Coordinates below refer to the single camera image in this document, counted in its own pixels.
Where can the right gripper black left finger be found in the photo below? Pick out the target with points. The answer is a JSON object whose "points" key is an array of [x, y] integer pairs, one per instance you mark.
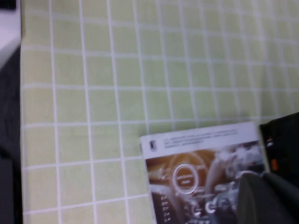
{"points": [[251, 203]]}

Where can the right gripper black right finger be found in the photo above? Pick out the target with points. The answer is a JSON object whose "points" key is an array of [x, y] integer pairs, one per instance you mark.
{"points": [[283, 196]]}

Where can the white book with dashboard cover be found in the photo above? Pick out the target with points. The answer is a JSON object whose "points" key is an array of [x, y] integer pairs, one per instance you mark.
{"points": [[187, 177]]}

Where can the black perforated plastic book holder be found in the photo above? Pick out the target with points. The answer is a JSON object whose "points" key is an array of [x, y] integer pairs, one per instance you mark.
{"points": [[285, 135]]}

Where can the green white checked tablecloth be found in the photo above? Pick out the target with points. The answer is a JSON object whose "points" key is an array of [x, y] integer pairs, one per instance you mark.
{"points": [[93, 93]]}

